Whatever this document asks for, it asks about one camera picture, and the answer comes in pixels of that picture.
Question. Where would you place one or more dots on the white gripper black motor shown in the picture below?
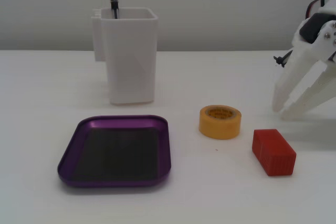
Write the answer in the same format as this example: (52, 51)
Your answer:
(309, 51)

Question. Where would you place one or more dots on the yellow tape roll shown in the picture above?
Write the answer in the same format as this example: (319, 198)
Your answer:
(220, 127)

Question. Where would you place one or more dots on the black zip tie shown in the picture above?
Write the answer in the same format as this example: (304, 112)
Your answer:
(282, 60)

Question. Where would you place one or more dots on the red rectangular block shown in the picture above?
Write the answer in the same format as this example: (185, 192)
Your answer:
(274, 154)

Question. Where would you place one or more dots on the white rectangular pen holder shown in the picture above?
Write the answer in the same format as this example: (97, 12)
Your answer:
(131, 58)

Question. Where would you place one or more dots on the purple metal tray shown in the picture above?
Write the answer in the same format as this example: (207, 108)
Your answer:
(115, 153)

